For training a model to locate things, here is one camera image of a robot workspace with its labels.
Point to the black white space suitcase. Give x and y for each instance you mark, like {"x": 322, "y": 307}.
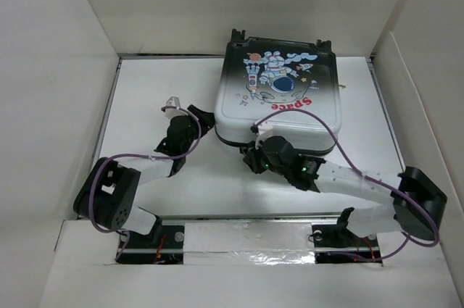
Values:
{"x": 292, "y": 84}

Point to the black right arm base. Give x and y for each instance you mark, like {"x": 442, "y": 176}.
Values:
{"x": 333, "y": 247}

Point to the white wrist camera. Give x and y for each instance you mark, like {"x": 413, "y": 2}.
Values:
{"x": 263, "y": 131}
{"x": 172, "y": 107}

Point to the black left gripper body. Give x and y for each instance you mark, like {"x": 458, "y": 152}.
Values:
{"x": 204, "y": 125}

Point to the aluminium mounting rail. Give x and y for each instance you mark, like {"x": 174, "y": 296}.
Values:
{"x": 234, "y": 248}

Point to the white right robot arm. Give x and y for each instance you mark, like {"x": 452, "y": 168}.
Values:
{"x": 408, "y": 202}

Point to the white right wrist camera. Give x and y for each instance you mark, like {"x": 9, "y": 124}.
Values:
{"x": 263, "y": 131}

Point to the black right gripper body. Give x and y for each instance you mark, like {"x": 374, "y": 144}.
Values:
{"x": 258, "y": 163}

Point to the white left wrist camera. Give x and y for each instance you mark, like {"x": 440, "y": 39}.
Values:
{"x": 172, "y": 107}

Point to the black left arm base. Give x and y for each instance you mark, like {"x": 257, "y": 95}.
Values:
{"x": 169, "y": 234}

